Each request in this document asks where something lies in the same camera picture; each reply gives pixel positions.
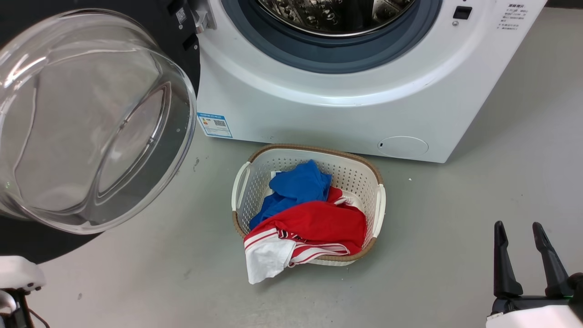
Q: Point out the steel perforated washer drum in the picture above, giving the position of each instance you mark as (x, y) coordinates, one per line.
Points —
(337, 16)

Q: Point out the round white filter cover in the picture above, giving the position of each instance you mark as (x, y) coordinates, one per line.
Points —
(403, 147)

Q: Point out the blue energy label sticker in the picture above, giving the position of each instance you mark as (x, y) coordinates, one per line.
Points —
(215, 125)

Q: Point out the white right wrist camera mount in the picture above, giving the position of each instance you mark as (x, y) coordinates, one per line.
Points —
(537, 319)

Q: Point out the black round glass washer door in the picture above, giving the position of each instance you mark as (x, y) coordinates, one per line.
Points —
(91, 136)

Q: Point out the metal door hinge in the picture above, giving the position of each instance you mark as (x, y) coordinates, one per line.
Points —
(203, 19)

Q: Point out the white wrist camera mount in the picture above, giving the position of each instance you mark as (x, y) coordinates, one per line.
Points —
(20, 273)
(537, 319)

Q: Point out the blue garment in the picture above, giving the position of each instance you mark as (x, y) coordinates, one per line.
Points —
(298, 187)

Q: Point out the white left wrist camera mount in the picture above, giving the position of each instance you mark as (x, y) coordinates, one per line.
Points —
(20, 273)

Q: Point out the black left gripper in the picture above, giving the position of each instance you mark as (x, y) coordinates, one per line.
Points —
(11, 312)

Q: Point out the red and white striped garment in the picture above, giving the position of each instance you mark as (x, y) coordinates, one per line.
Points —
(319, 223)

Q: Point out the white front-load washing machine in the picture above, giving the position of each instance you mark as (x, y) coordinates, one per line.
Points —
(319, 118)

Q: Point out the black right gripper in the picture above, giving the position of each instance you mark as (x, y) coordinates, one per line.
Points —
(537, 303)

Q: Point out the white perforated plastic laundry basket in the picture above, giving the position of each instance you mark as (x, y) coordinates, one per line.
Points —
(355, 175)

